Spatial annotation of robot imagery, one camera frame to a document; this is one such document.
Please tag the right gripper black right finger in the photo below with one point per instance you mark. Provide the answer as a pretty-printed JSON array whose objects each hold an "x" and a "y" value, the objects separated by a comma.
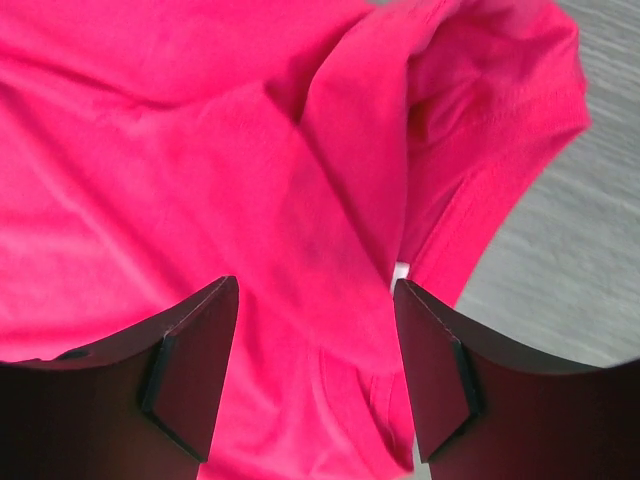
[{"x": 485, "y": 406}]

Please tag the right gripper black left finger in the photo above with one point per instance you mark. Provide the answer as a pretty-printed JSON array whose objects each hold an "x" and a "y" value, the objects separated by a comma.
[{"x": 139, "y": 404}]

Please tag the pink red t-shirt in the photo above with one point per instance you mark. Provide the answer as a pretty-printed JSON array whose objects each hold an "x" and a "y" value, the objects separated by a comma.
[{"x": 306, "y": 148}]

